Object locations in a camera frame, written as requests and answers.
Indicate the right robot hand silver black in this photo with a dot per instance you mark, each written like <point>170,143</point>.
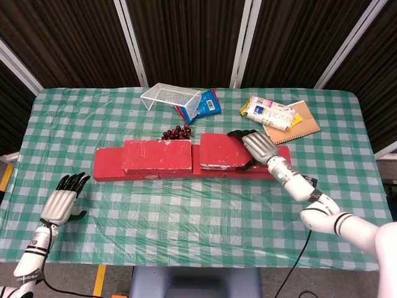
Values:
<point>259,146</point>

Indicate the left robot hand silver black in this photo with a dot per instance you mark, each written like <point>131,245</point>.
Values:
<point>59,205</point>

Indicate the red brick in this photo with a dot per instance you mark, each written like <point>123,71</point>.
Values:
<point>108,164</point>
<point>220,150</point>
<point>155,155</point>
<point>248,174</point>

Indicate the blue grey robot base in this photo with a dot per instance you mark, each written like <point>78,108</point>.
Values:
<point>195,282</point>

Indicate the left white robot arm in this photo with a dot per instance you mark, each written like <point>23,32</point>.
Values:
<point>31,257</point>

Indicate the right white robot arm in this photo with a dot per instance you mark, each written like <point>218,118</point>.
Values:
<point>341,223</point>

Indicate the white wrapped paper package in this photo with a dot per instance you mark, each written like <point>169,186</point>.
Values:
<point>273,115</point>

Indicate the yellow plastic bag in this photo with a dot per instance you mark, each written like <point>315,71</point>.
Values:
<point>243,108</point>

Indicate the brown spiral notebook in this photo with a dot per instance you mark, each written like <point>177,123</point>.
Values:
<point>304,124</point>

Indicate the blue snack bag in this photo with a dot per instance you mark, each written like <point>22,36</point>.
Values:
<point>211,105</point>

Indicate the dark red grape bunch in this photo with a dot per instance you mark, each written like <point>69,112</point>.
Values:
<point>176,133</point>

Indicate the green checkered tablecloth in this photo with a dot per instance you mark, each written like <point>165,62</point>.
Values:
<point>186,211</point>

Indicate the dark brown partition panel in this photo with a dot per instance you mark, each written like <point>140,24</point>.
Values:
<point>378,77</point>
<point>186,40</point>
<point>297,40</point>
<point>68,40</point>

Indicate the white partition frame post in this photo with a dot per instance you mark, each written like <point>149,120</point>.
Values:
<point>131,43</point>
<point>243,43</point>
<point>344,46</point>
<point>21,68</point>

